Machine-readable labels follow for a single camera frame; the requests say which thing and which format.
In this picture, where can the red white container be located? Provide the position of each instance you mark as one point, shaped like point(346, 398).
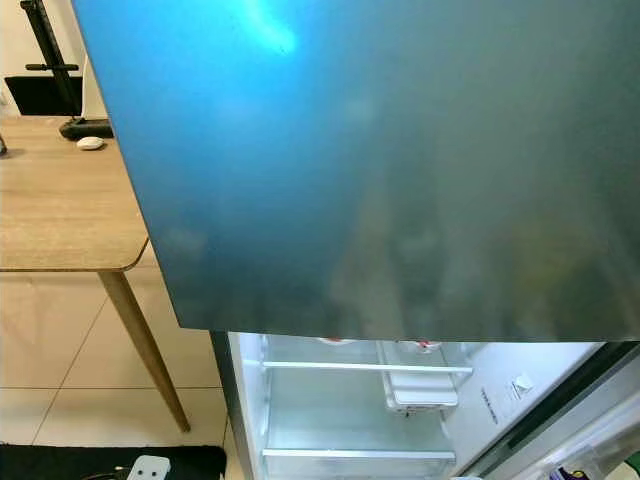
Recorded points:
point(418, 346)
point(335, 341)

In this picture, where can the glass fridge shelf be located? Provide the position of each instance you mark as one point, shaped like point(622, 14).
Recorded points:
point(340, 455)
point(340, 367)

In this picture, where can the black case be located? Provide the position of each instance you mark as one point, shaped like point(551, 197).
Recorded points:
point(35, 97)

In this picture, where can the dark-edged fridge compartment door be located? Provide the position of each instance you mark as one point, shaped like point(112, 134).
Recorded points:
point(560, 420)

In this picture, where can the black floor mat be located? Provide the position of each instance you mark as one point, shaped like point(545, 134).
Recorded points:
point(60, 462)

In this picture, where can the small white oval gadget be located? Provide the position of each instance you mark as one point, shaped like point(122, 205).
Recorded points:
point(90, 143)

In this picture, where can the white fridge tray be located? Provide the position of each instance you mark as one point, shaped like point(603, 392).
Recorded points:
point(420, 390)

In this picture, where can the black metal stand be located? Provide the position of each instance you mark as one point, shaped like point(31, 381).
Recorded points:
point(50, 45)

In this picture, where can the blue steel fridge freezer door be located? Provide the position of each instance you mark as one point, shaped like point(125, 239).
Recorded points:
point(360, 160)

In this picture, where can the black remote controller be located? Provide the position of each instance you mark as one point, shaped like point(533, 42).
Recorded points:
point(88, 128)

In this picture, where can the white plastic chair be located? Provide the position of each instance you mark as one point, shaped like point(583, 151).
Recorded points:
point(90, 90)

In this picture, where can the white fridge compartment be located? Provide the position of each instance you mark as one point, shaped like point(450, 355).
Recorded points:
point(550, 372)

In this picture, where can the purple yellow package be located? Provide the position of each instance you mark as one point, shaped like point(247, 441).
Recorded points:
point(575, 472)

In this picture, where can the wooden dining table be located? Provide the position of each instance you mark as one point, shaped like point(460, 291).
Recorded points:
point(60, 210)

